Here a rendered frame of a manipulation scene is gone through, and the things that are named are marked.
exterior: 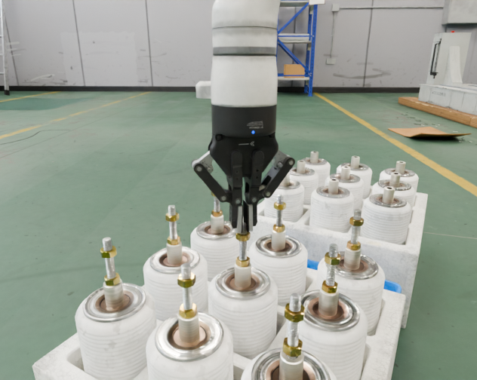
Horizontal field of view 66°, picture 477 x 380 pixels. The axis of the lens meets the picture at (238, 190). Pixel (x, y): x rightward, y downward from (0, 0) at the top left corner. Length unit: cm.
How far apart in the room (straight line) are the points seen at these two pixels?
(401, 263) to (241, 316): 42
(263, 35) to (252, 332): 35
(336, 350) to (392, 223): 42
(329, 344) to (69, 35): 702
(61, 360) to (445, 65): 458
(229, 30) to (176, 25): 628
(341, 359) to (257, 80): 32
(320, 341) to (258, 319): 9
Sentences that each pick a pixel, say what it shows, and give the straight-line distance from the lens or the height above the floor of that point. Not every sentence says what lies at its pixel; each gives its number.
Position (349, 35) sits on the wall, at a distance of 668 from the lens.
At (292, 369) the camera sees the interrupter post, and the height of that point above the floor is 27.
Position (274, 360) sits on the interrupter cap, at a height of 25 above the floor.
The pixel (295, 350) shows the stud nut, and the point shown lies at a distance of 36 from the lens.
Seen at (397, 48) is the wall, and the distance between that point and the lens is 689.
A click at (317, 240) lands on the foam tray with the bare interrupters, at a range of 84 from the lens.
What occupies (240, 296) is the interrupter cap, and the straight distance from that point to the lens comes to 49.
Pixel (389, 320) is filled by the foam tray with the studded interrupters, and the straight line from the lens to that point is 61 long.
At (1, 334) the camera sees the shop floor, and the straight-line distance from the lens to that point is 96.
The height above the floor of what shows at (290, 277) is 22.
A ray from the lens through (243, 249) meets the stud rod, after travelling 48.
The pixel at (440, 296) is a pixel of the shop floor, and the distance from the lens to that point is 104.
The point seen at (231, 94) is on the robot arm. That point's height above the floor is 50.
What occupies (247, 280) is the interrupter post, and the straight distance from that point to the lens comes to 50.
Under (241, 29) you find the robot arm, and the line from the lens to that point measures 40.
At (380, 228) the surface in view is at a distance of 83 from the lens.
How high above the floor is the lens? 54
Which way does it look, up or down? 20 degrees down
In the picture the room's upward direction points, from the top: straight up
